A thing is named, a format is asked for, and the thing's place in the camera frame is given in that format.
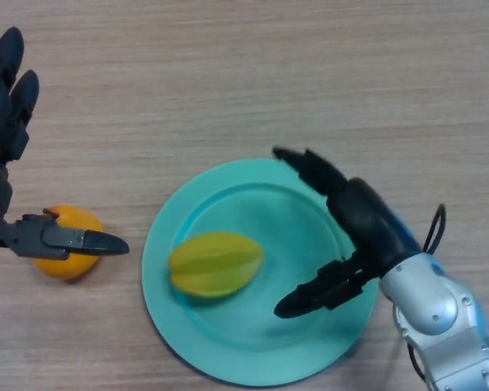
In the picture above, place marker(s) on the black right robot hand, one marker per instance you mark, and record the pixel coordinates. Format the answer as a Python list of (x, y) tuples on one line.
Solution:
[(366, 220)]

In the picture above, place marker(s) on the yellow starfruit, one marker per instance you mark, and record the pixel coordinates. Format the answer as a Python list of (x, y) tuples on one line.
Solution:
[(216, 264)]

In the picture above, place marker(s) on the green round plate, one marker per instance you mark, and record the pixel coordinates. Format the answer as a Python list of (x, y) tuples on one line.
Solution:
[(236, 338)]

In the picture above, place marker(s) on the orange pear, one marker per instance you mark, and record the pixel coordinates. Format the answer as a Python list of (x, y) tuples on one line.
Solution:
[(69, 266)]

